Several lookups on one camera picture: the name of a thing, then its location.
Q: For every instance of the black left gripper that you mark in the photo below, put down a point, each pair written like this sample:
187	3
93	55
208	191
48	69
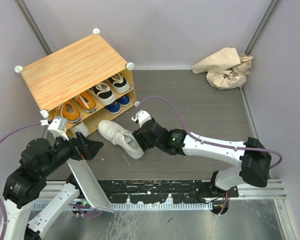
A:
90	147

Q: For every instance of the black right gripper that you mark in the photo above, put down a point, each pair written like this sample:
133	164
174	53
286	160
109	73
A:
140	137

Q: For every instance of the orange sneaker one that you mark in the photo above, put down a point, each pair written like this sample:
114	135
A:
67	110
86	102

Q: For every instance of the blue sneaker one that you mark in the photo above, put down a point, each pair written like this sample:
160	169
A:
124	101

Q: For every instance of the blue sneaker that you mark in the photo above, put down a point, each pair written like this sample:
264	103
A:
113	108

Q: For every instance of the black white sneaker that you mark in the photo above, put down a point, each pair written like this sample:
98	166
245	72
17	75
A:
119	83
103	93

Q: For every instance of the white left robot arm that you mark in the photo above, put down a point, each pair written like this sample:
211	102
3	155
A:
24	185

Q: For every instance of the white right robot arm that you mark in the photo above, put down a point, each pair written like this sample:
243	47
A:
250	162

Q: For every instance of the wooden shoe cabinet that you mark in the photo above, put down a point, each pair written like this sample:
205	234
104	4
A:
64	74

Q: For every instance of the beige cloth bag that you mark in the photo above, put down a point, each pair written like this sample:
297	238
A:
225	69

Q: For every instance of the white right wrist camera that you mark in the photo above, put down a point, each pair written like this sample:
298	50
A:
141	117

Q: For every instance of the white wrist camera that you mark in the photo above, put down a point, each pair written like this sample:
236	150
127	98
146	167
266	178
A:
141	117
57	127

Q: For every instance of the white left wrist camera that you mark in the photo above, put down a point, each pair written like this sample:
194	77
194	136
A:
57	127

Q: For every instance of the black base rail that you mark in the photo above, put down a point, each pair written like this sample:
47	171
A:
164	194

